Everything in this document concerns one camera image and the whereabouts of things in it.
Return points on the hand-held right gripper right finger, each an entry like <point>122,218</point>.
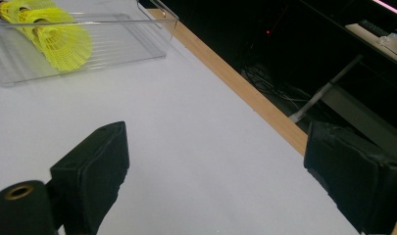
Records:
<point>356,176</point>

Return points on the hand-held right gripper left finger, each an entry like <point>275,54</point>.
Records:
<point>91,176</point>

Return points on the yellow plastic shuttlecock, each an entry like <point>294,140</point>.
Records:
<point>65,49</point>
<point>9,11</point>
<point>52,15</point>

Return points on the clear plastic tray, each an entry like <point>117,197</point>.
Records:
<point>127,49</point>

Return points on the white board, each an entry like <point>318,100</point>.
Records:
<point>202,147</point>

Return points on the pale crumpled item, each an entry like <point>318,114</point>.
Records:
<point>395,40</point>

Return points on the wooden table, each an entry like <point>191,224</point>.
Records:
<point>238,86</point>

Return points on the dark flat device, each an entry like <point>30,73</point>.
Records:
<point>374,27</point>

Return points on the dark device with red light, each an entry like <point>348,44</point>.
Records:
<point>268,32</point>

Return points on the white metal desk frame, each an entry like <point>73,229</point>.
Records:
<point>317,98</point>

